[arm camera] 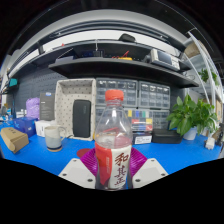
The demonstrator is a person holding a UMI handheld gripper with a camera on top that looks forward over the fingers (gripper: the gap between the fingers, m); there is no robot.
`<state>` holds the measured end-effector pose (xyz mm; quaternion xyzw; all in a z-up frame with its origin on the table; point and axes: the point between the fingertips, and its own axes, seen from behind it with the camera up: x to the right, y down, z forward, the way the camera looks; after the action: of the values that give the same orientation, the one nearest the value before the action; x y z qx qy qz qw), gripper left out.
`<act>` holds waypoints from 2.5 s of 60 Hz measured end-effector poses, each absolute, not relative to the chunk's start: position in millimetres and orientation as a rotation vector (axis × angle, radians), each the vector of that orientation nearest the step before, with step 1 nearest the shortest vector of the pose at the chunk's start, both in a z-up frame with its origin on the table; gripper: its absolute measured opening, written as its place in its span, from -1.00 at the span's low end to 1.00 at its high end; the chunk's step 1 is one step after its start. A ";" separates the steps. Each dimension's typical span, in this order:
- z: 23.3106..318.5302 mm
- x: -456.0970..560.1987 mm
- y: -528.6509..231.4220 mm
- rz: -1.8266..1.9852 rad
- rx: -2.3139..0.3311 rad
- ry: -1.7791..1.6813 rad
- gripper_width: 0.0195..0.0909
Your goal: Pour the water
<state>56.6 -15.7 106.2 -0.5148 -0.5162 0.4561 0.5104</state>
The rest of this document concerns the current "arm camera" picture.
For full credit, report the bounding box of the blue carton box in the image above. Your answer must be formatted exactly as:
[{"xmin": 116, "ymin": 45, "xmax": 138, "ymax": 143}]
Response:
[{"xmin": 13, "ymin": 116, "xmax": 38, "ymax": 138}]

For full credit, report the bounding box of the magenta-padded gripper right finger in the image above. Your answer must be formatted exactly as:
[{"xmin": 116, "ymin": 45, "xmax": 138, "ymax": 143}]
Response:
[{"xmin": 128, "ymin": 147, "xmax": 169, "ymax": 190}]

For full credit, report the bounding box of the white dotted storage bin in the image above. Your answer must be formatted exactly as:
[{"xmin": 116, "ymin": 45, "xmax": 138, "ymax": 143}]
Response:
[{"xmin": 54, "ymin": 78, "xmax": 97, "ymax": 142}]

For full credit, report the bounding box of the clear red-capped drink bottle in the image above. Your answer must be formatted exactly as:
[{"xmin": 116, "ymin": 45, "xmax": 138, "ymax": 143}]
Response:
[{"xmin": 94, "ymin": 89, "xmax": 134, "ymax": 191}]

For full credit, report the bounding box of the white power adapter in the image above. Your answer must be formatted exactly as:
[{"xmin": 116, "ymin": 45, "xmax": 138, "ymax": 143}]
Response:
[{"xmin": 204, "ymin": 136, "xmax": 217, "ymax": 150}]

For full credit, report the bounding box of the round cork coaster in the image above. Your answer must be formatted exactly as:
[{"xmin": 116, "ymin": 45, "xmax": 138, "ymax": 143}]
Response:
[{"xmin": 46, "ymin": 146, "xmax": 63, "ymax": 153}]

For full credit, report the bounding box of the green potted plant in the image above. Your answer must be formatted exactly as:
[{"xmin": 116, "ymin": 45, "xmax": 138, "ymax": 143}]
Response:
[{"xmin": 166, "ymin": 94, "xmax": 219, "ymax": 141}]

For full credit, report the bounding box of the brown cardboard box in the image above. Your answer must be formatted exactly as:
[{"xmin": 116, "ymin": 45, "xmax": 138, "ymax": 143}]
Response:
[{"xmin": 0, "ymin": 126, "xmax": 30, "ymax": 154}]

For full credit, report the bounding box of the yellow red hand tool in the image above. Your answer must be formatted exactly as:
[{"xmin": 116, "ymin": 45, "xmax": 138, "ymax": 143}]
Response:
[{"xmin": 112, "ymin": 51, "xmax": 134, "ymax": 62}]

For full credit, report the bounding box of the dark grey pegboard panel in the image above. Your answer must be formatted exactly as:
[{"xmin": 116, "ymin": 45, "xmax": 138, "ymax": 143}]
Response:
[{"xmin": 13, "ymin": 68, "xmax": 98, "ymax": 114}]

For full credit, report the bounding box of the black box with white label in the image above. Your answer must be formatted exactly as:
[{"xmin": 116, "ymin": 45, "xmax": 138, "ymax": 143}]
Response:
[{"xmin": 132, "ymin": 132, "xmax": 154, "ymax": 145}]

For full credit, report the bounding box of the flat black case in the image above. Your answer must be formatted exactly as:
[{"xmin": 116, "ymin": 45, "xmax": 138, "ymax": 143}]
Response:
[{"xmin": 152, "ymin": 129, "xmax": 183, "ymax": 145}]

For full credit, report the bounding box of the white carton box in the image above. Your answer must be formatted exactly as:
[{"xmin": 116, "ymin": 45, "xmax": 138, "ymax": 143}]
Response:
[{"xmin": 34, "ymin": 119, "xmax": 58, "ymax": 138}]

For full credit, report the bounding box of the purple plastic bag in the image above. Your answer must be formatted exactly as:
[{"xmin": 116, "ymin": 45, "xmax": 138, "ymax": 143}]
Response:
[{"xmin": 25, "ymin": 97, "xmax": 41, "ymax": 120}]

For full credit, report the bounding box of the teal bin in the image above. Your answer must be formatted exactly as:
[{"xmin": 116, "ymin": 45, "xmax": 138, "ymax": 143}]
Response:
[{"xmin": 8, "ymin": 78, "xmax": 19, "ymax": 88}]

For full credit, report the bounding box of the white grey ceramic mug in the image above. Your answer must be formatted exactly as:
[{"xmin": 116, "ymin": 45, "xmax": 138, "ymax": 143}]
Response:
[{"xmin": 44, "ymin": 124, "xmax": 67, "ymax": 150}]

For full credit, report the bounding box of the dark grey product box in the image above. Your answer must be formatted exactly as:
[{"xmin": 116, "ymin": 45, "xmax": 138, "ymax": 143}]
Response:
[{"xmin": 39, "ymin": 91, "xmax": 56, "ymax": 122}]

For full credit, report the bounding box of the black workbench shelf board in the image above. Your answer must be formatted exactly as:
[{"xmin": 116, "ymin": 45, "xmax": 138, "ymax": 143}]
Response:
[
  {"xmin": 31, "ymin": 39, "xmax": 191, "ymax": 73},
  {"xmin": 48, "ymin": 57, "xmax": 200, "ymax": 89}
]

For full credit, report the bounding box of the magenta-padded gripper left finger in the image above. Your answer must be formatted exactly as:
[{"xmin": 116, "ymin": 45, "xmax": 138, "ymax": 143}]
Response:
[{"xmin": 58, "ymin": 147, "xmax": 99, "ymax": 190}]

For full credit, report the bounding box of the grey small-parts drawer cabinet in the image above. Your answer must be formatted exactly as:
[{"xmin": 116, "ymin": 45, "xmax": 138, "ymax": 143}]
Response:
[
  {"xmin": 95, "ymin": 78, "xmax": 139, "ymax": 108},
  {"xmin": 138, "ymin": 80, "xmax": 171, "ymax": 110},
  {"xmin": 152, "ymin": 109, "xmax": 171, "ymax": 130}
]

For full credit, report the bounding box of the white shelf unit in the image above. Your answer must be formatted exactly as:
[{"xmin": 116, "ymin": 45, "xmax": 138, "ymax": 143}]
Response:
[{"xmin": 183, "ymin": 30, "xmax": 224, "ymax": 149}]

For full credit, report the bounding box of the black rounded device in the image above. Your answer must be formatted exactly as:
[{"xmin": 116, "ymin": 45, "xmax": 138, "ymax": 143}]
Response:
[{"xmin": 118, "ymin": 33, "xmax": 137, "ymax": 43}]

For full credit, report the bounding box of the clear organizer with coloured parts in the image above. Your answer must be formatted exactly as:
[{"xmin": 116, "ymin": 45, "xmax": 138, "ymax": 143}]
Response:
[{"xmin": 127, "ymin": 109, "xmax": 154, "ymax": 133}]

